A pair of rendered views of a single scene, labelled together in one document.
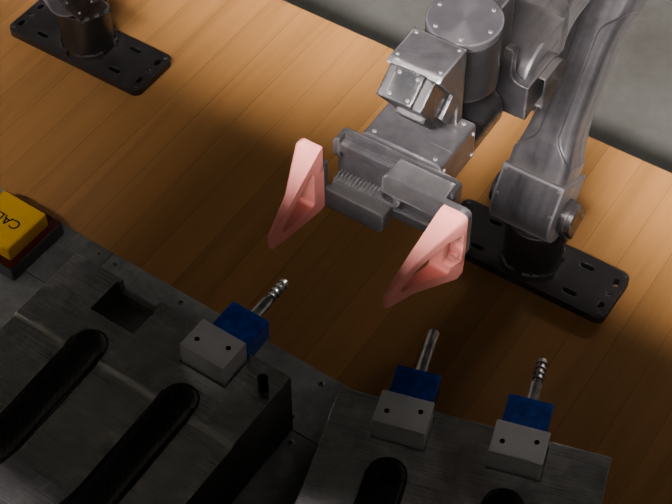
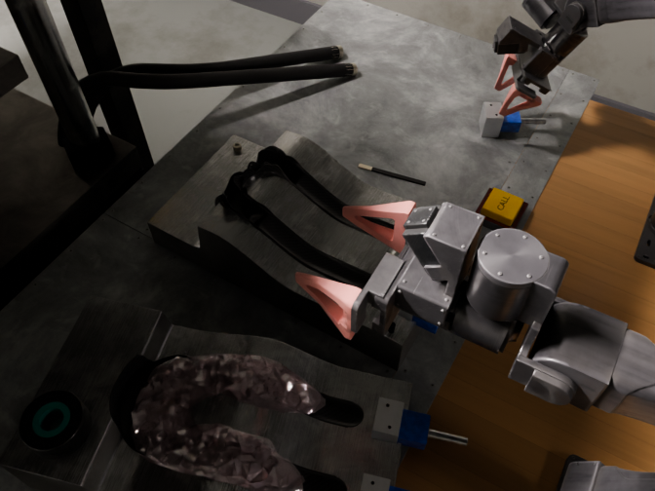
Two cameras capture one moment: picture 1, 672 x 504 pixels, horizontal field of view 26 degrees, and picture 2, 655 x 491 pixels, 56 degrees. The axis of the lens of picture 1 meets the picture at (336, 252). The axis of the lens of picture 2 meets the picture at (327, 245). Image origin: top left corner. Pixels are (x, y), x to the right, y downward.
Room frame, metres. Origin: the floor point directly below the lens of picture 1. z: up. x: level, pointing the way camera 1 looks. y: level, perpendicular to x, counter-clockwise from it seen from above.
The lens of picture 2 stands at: (0.62, -0.37, 1.71)
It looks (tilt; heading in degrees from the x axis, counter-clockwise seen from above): 53 degrees down; 86
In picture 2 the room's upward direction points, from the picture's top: straight up
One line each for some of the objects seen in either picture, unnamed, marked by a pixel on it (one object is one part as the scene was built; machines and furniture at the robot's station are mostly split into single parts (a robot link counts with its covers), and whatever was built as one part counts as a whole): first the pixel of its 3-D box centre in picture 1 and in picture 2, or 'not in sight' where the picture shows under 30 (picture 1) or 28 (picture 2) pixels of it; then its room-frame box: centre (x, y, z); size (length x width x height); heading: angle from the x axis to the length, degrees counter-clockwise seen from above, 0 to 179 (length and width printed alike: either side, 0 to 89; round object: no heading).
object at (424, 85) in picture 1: (415, 116); (433, 256); (0.73, -0.06, 1.25); 0.07 x 0.06 x 0.11; 57
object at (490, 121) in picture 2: not in sight; (514, 120); (1.07, 0.58, 0.83); 0.13 x 0.05 x 0.05; 174
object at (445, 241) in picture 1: (403, 249); (344, 285); (0.65, -0.05, 1.20); 0.09 x 0.07 x 0.07; 147
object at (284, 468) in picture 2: not in sight; (222, 411); (0.49, -0.05, 0.90); 0.26 x 0.18 x 0.08; 163
